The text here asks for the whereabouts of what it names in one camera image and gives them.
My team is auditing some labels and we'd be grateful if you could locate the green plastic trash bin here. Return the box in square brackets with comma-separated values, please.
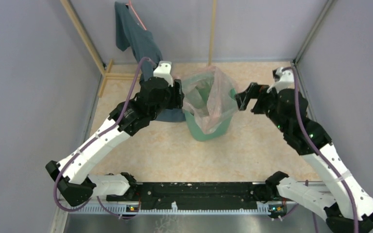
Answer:
[184, 87, 237, 142]

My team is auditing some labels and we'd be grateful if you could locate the grey slotted cable duct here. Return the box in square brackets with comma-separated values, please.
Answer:
[72, 201, 281, 216]

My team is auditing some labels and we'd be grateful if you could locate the pink clothes hanger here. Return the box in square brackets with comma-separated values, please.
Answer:
[126, 0, 147, 30]

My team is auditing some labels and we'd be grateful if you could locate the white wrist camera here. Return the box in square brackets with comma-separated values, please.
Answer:
[153, 61, 173, 86]
[267, 67, 294, 93]

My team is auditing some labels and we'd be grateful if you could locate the dark teal hanging cloth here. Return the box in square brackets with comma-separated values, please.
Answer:
[114, 2, 186, 122]

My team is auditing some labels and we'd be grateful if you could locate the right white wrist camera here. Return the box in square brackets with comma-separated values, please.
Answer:
[267, 67, 294, 93]

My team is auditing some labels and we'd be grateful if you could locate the pink plastic trash bag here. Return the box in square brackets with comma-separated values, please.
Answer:
[181, 66, 238, 135]

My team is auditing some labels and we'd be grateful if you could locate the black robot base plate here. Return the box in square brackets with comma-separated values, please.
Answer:
[106, 182, 298, 211]

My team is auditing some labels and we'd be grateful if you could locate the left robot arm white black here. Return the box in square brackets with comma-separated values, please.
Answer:
[45, 77, 184, 208]

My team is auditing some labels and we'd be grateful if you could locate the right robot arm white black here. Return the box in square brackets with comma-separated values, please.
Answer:
[235, 83, 373, 233]

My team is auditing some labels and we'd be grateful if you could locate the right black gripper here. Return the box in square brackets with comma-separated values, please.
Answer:
[234, 82, 287, 132]

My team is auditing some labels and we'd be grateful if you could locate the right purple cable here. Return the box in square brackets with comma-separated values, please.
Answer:
[281, 67, 359, 233]

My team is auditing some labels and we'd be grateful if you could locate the wooden clothes rack frame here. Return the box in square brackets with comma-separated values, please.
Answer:
[60, 0, 218, 98]

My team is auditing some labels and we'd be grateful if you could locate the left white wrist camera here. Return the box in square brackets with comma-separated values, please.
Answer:
[153, 61, 173, 86]

